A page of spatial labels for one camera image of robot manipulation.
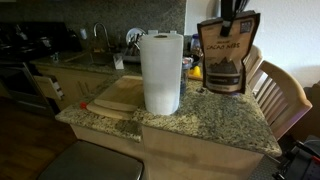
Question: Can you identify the brown cacao nibs packet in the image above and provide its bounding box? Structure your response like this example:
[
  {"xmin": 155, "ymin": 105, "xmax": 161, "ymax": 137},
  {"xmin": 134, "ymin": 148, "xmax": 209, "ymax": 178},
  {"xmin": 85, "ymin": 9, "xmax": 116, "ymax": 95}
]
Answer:
[{"xmin": 196, "ymin": 9, "xmax": 262, "ymax": 95}]

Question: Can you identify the curved wooden slat chair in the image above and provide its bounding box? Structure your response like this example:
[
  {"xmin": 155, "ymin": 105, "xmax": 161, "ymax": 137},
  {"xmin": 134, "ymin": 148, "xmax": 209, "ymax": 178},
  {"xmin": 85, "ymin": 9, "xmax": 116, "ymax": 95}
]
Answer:
[
  {"xmin": 242, "ymin": 44, "xmax": 265, "ymax": 92},
  {"xmin": 252, "ymin": 59, "xmax": 314, "ymax": 142}
]

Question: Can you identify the black bowl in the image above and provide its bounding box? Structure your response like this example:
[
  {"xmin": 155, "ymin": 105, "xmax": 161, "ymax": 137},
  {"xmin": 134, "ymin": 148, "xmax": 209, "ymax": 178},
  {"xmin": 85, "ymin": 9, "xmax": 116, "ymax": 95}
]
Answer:
[{"xmin": 190, "ymin": 53, "xmax": 203, "ymax": 68}]

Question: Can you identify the white paper towel roll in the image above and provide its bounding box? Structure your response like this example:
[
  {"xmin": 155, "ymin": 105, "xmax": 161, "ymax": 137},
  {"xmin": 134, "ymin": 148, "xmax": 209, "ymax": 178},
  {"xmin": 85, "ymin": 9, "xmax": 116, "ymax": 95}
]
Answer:
[{"xmin": 138, "ymin": 32, "xmax": 185, "ymax": 117}]

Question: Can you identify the white plate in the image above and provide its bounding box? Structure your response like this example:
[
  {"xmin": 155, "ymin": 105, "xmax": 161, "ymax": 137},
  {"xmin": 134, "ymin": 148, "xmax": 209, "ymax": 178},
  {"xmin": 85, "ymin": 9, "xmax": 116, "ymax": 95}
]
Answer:
[{"xmin": 125, "ymin": 26, "xmax": 148, "ymax": 48}]

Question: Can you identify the metal dish rack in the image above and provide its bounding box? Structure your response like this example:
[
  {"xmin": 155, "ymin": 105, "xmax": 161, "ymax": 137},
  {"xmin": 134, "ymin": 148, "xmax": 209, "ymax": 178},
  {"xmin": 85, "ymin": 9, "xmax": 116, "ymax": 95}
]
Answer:
[{"xmin": 121, "ymin": 45, "xmax": 142, "ymax": 65}]

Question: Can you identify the chrome kitchen faucet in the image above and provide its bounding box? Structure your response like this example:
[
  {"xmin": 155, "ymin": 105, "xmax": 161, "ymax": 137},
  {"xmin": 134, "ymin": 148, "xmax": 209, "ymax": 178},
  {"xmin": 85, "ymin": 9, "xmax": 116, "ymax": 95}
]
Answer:
[{"xmin": 92, "ymin": 21, "xmax": 112, "ymax": 52}]

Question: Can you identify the large wooden cutting board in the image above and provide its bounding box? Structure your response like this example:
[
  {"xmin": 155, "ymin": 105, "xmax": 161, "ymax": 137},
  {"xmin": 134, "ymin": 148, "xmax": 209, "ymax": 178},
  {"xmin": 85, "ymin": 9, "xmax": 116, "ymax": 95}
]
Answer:
[{"xmin": 93, "ymin": 75, "xmax": 145, "ymax": 113}]

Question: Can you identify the kitchen sink basin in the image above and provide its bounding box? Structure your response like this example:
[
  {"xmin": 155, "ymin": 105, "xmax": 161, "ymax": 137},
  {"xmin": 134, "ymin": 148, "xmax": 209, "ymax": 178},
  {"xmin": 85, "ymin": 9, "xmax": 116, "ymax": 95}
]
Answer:
[{"xmin": 64, "ymin": 51, "xmax": 116, "ymax": 67}]

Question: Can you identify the beige kitchen island cabinet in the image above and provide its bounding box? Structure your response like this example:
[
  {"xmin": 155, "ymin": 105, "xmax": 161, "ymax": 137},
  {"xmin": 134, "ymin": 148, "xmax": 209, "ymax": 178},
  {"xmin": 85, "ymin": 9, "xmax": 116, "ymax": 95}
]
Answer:
[{"xmin": 69, "ymin": 123, "xmax": 265, "ymax": 180}]

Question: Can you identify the thin wooden cutting board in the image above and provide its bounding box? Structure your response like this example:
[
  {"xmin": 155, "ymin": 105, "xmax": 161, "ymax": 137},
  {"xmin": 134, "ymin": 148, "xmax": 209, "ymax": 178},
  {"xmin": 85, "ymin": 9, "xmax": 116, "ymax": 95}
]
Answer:
[{"xmin": 85, "ymin": 99, "xmax": 135, "ymax": 121}]

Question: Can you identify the black countertop appliance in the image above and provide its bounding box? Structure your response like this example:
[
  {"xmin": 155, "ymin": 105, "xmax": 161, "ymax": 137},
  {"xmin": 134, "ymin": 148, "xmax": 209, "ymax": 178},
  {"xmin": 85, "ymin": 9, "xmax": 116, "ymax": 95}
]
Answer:
[{"xmin": 66, "ymin": 27, "xmax": 83, "ymax": 53}]

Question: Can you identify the black equipment with red marks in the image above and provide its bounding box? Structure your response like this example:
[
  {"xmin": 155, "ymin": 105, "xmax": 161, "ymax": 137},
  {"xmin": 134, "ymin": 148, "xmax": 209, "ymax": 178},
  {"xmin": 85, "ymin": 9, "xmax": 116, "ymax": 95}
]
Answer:
[{"xmin": 271, "ymin": 134, "xmax": 320, "ymax": 180}]

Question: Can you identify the beige sink counter cabinet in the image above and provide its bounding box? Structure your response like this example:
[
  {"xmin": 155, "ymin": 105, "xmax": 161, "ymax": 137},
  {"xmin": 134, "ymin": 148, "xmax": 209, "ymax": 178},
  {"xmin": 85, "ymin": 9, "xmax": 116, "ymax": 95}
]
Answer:
[{"xmin": 34, "ymin": 64, "xmax": 112, "ymax": 112}]

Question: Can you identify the open beige kitchen drawer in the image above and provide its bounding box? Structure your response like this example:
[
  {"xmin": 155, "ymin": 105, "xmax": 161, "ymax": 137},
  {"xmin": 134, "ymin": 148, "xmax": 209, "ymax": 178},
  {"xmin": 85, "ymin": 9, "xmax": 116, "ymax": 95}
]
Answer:
[{"xmin": 32, "ymin": 73, "xmax": 66, "ymax": 101}]

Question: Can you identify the grey trash can lid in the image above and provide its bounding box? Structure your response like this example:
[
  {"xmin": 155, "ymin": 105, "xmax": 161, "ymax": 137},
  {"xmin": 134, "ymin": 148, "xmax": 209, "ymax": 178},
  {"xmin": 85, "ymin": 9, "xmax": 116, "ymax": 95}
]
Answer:
[{"xmin": 35, "ymin": 139, "xmax": 145, "ymax": 180}]

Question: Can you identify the black kitchen stove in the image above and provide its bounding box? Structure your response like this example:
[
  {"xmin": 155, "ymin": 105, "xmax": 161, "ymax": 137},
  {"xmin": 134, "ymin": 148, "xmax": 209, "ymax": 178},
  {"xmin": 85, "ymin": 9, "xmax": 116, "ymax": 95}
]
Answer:
[{"xmin": 0, "ymin": 21, "xmax": 68, "ymax": 118}]

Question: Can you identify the wooden board with handle hole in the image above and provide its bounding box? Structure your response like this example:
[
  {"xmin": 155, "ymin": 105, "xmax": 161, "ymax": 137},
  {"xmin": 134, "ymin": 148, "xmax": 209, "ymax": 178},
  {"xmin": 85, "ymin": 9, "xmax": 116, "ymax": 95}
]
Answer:
[{"xmin": 187, "ymin": 73, "xmax": 204, "ymax": 82}]

